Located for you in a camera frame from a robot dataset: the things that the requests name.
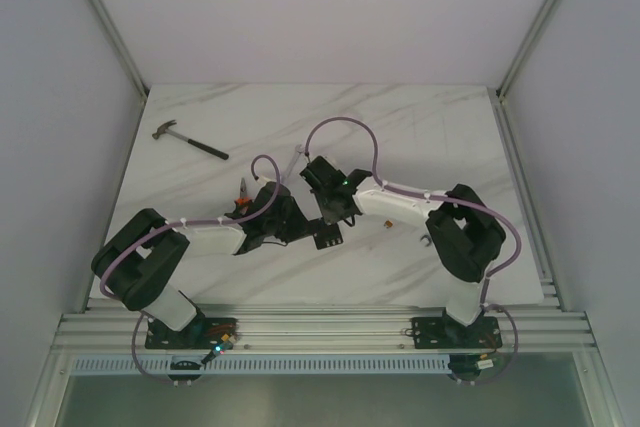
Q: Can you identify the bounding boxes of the black fuse box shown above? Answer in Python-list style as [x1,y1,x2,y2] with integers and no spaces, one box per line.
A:
[313,219,344,250]

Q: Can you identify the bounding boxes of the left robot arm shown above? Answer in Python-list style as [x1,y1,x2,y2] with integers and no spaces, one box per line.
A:
[91,182,328,349]

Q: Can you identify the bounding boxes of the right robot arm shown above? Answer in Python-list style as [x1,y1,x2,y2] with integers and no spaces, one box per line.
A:
[300,156,506,346]

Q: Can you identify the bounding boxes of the silver wrench centre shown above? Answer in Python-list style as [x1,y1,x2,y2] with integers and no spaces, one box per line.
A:
[281,144,305,184]

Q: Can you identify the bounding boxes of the silver wrench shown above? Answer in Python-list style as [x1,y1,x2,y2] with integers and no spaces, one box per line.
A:
[420,235,432,247]
[281,144,305,184]

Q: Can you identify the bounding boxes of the silver wrench right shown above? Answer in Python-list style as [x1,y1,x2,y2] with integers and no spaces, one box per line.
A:
[420,235,432,247]

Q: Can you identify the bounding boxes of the orange handled pliers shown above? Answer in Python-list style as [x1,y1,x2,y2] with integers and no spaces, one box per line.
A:
[234,178,251,215]

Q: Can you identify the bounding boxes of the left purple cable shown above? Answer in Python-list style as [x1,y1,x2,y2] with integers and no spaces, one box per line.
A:
[99,154,281,388]

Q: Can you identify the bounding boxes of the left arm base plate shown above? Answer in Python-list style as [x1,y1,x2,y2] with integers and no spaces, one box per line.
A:
[145,316,237,350]

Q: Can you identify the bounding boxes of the black handled hammer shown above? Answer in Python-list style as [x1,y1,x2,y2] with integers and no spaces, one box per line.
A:
[152,120,230,161]

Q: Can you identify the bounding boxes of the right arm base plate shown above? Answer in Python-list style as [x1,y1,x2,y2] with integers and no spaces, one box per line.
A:
[406,315,503,350]

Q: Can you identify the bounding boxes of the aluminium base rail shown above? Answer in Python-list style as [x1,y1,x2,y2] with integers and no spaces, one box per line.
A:
[51,302,596,375]

